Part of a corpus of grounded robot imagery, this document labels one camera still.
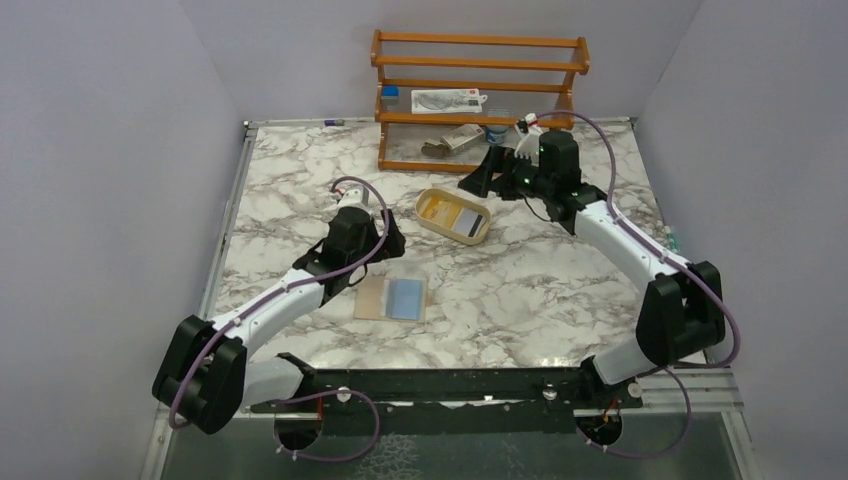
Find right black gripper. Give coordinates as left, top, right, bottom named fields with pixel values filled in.
left=458, top=144, right=554, bottom=201

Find light blue card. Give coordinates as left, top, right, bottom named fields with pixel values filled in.
left=384, top=279, right=426, bottom=322

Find beige leather card holder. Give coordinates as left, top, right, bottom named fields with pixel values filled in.
left=353, top=275, right=428, bottom=322

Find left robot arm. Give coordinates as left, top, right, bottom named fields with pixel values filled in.
left=152, top=206, right=405, bottom=434

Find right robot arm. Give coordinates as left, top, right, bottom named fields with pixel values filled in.
left=458, top=131, right=726, bottom=407

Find grey cards in tray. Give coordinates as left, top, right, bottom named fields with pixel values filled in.
left=452, top=209, right=486, bottom=238

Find blue lidded small jar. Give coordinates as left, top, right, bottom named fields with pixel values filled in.
left=484, top=125, right=510, bottom=145

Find white staples box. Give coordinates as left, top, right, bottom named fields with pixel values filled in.
left=441, top=124, right=485, bottom=152

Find beige oval tray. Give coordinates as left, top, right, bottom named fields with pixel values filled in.
left=414, top=188, right=492, bottom=246

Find packaged protractor set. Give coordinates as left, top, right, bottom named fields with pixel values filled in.
left=410, top=89, right=488, bottom=114

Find blue grey eraser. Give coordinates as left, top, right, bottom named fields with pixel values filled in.
left=379, top=85, right=400, bottom=111

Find orange wooden shelf rack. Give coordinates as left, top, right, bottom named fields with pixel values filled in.
left=370, top=29, right=591, bottom=174

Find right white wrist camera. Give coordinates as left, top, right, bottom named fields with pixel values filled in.
left=514, top=113, right=544, bottom=161

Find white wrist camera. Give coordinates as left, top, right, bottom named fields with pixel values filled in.
left=334, top=186, right=370, bottom=211
left=514, top=113, right=544, bottom=161

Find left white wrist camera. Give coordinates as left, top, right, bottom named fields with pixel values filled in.
left=334, top=186, right=370, bottom=211

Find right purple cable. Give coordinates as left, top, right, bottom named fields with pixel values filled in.
left=536, top=111, right=743, bottom=460

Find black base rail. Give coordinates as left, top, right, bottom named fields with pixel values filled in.
left=249, top=366, right=643, bottom=436

